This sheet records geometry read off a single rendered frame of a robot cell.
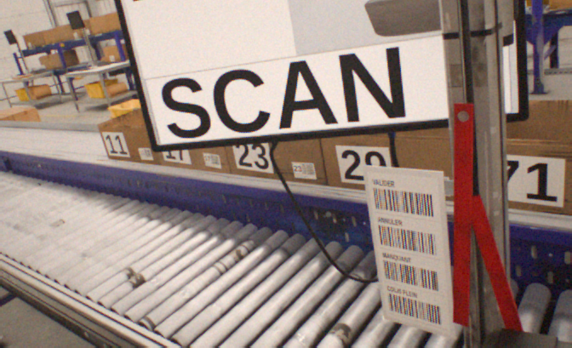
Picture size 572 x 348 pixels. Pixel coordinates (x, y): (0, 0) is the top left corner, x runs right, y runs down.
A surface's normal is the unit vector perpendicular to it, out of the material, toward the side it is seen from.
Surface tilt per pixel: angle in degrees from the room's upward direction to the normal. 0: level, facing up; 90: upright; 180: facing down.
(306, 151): 90
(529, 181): 90
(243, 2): 86
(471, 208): 90
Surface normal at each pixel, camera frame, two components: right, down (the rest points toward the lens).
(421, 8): -0.51, 0.38
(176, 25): -0.31, 0.31
